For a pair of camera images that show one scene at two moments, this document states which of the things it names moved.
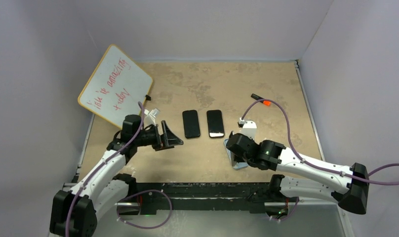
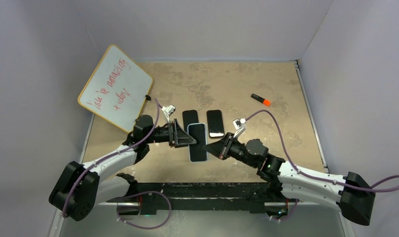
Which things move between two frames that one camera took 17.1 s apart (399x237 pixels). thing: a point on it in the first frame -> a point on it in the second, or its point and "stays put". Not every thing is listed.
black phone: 215,123 stays put
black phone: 191,124 stays put
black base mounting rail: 253,196 stays put
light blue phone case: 234,165 -> 198,131
